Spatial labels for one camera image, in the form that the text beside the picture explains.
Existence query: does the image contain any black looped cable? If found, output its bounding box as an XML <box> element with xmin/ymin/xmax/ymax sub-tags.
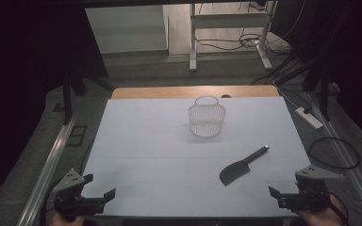
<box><xmin>306</xmin><ymin>137</ymin><xmax>361</xmax><ymax>170</ymax></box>

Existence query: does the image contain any white plastic basket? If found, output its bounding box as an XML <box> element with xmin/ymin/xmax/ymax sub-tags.
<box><xmin>188</xmin><ymin>95</ymin><xmax>226</xmax><ymax>138</ymax></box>

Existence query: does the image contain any black square floor frame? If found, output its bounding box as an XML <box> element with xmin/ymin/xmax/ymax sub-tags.
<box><xmin>66</xmin><ymin>124</ymin><xmax>89</xmax><ymax>147</ymax></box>

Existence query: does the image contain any right hand-held gripper cable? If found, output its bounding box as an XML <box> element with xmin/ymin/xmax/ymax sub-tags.
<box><xmin>328</xmin><ymin>191</ymin><xmax>351</xmax><ymax>226</ymax></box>

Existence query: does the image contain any hand-held gripper cable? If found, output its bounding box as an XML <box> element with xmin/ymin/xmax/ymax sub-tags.
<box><xmin>328</xmin><ymin>191</ymin><xmax>351</xmax><ymax>226</ymax></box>
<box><xmin>39</xmin><ymin>178</ymin><xmax>61</xmax><ymax>226</ymax></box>

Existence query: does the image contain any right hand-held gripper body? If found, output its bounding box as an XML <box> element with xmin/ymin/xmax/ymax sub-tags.
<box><xmin>277</xmin><ymin>165</ymin><xmax>347</xmax><ymax>214</ymax></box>

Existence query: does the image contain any left hand-held gripper cable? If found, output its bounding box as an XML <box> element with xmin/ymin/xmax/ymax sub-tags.
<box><xmin>39</xmin><ymin>178</ymin><xmax>61</xmax><ymax>226</ymax></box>

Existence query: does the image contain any tangle of black floor cables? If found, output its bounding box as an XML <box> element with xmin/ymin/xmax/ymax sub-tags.
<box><xmin>194</xmin><ymin>31</ymin><xmax>291</xmax><ymax>57</ymax></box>

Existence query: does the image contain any person's right hand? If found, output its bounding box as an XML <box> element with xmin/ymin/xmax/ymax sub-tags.
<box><xmin>291</xmin><ymin>196</ymin><xmax>349</xmax><ymax>226</ymax></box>

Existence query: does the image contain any white metal desk frame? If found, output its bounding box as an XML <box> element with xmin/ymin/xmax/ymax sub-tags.
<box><xmin>189</xmin><ymin>0</ymin><xmax>278</xmax><ymax>73</ymax></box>

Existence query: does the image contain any person's left hand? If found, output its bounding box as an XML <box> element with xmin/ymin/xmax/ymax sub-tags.
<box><xmin>48</xmin><ymin>213</ymin><xmax>89</xmax><ymax>226</ymax></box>

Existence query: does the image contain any black stand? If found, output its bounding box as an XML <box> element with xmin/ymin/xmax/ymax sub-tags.
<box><xmin>276</xmin><ymin>56</ymin><xmax>334</xmax><ymax>122</ymax></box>
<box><xmin>60</xmin><ymin>72</ymin><xmax>116</xmax><ymax>125</ymax></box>

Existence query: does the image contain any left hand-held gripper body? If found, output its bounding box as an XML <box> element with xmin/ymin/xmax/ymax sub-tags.
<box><xmin>52</xmin><ymin>168</ymin><xmax>107</xmax><ymax>222</ymax></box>

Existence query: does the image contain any white table mat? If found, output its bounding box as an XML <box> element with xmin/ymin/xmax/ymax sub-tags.
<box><xmin>80</xmin><ymin>96</ymin><xmax>312</xmax><ymax>218</ymax></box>

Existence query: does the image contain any aluminium rail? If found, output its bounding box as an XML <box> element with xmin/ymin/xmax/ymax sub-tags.
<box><xmin>17</xmin><ymin>116</ymin><xmax>78</xmax><ymax>226</ymax></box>
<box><xmin>304</xmin><ymin>92</ymin><xmax>362</xmax><ymax>225</ymax></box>

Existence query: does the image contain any white power strip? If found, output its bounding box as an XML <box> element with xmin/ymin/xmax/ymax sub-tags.
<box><xmin>295</xmin><ymin>106</ymin><xmax>324</xmax><ymax>130</ymax></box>

